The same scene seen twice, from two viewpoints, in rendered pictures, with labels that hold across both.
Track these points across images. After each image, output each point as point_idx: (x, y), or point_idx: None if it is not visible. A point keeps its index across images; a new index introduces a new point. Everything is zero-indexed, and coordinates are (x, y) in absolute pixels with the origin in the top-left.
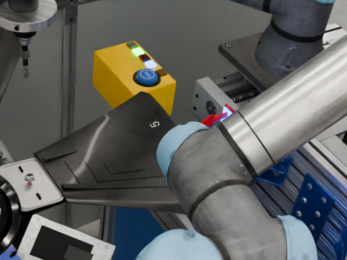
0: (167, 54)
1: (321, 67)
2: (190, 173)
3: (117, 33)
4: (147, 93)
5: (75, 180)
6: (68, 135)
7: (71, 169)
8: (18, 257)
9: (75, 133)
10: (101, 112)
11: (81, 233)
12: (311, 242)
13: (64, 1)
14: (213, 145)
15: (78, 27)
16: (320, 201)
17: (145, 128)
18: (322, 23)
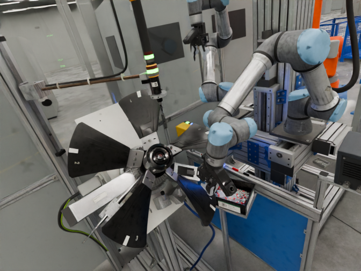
0: None
1: (237, 81)
2: (214, 119)
3: None
4: (194, 123)
5: (183, 145)
6: (177, 137)
7: (181, 143)
8: (174, 172)
9: (179, 136)
10: (181, 154)
11: (189, 165)
12: (252, 120)
13: (162, 122)
14: (217, 110)
15: (168, 129)
16: (254, 147)
17: (197, 130)
18: None
